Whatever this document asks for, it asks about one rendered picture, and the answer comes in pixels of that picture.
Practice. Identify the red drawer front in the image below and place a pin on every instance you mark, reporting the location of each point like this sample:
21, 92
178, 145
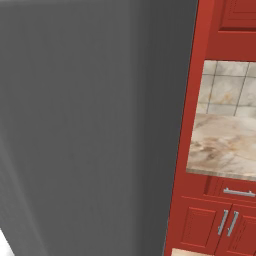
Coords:
237, 192

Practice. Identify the grey fridge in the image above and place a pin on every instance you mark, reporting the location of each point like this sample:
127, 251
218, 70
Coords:
90, 126

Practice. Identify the red base cupboard door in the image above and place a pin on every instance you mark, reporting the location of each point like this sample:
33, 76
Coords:
240, 231
200, 225

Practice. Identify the red fridge housing panel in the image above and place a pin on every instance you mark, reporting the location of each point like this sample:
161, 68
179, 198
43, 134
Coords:
191, 100

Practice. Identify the red wall cupboard door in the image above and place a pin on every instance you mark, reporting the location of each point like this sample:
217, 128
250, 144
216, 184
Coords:
238, 13

